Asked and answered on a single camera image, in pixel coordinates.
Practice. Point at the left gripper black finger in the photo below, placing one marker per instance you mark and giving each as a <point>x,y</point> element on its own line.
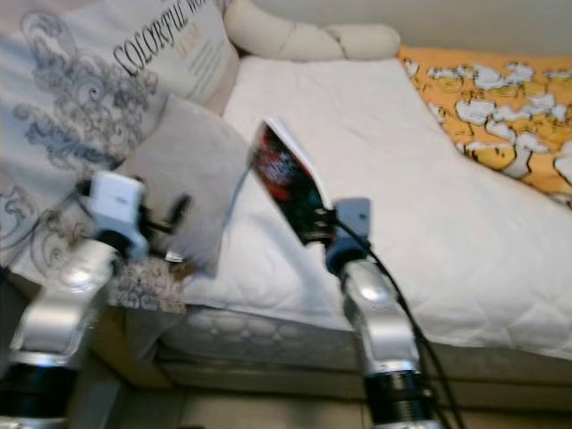
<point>180,214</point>

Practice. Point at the small grey pillow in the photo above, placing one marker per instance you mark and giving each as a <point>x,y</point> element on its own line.
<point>197,161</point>

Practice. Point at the dark red cover book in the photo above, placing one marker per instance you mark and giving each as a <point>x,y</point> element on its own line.
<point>286,179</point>

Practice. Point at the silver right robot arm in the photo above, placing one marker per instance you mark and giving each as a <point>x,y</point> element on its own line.
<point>380,331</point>

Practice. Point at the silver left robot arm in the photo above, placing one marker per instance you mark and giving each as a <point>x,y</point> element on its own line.
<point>63,313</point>

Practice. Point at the white quilted mattress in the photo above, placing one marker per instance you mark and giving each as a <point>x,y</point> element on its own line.
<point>429,232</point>

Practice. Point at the plain beige pillow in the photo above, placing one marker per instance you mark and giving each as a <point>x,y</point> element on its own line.
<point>226,89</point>

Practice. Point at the white grey swirl print pillow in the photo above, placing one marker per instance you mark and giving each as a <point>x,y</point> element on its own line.
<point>54,134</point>

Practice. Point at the beige bed base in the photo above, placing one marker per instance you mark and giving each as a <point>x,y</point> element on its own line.
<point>277,380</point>

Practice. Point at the cream bolster pillow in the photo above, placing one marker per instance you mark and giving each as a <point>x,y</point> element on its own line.
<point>286,40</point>

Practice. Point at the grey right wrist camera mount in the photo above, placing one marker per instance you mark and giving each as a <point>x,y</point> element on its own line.
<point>353,219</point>

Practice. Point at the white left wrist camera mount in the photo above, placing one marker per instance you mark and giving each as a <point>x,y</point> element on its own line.
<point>118,198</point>

